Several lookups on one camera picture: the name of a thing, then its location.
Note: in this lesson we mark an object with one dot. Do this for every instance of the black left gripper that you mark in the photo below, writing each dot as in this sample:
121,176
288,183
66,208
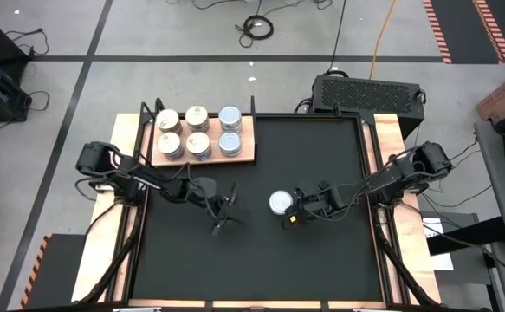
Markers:
211,204

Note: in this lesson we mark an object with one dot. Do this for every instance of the grey desk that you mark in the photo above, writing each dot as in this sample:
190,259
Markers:
501,208

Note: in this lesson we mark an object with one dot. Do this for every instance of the black computer tower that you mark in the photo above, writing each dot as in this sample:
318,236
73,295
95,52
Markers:
367,102

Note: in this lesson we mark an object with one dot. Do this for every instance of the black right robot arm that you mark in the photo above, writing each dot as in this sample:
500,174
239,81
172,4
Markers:
390,177

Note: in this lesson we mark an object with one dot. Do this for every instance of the silver aluminium bar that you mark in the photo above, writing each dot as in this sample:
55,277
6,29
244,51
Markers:
137,309
367,309

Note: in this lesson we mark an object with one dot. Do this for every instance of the black aluminium table frame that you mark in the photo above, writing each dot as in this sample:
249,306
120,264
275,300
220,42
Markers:
308,115

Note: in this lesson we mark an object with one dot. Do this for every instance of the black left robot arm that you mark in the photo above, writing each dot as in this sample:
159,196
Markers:
148,180

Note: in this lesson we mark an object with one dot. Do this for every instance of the black table mat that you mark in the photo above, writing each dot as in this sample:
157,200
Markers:
278,268

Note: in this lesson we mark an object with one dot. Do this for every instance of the white paper sheet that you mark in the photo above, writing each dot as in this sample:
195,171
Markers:
442,260

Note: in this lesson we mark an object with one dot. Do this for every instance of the hazard striped floor mat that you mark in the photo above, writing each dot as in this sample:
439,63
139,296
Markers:
464,26
57,273

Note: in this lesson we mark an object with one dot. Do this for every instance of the silver mounting bracket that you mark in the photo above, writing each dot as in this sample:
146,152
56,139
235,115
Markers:
99,187

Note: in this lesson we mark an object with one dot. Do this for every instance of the wooden shelf board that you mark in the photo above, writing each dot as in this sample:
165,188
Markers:
247,147

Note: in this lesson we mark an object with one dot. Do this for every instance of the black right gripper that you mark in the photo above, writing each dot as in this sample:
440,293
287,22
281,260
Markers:
317,201

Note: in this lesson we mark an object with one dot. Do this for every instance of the black desk base bar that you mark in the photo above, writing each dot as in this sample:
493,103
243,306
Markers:
468,236

